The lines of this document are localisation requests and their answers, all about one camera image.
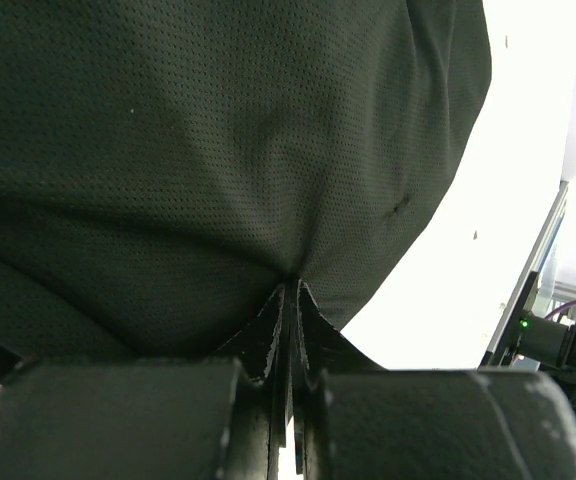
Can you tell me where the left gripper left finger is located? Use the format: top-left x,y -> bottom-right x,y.
0,287 -> 288,479

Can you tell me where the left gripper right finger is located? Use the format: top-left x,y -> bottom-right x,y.
289,281 -> 576,479

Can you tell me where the black t shirt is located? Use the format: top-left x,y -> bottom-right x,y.
0,1 -> 491,380

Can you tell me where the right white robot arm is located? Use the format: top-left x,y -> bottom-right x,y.
480,271 -> 576,416

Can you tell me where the right aluminium side rail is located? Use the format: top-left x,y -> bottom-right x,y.
480,180 -> 569,367

